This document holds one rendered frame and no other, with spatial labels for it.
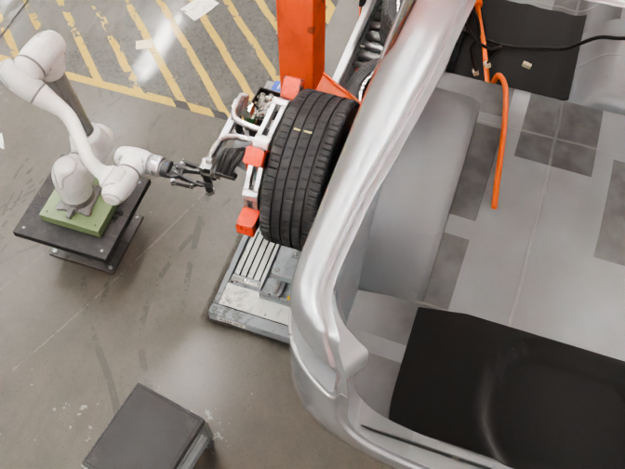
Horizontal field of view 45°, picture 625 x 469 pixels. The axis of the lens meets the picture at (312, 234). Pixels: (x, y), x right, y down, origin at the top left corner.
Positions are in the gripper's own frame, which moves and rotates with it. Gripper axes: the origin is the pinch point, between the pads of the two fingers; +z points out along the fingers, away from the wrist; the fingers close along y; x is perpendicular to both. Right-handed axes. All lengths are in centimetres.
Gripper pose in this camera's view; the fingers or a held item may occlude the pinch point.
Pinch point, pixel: (206, 180)
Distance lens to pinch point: 317.2
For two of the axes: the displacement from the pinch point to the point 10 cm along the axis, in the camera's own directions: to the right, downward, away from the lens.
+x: 0.0, -5.2, -8.5
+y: -3.2, 8.1, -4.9
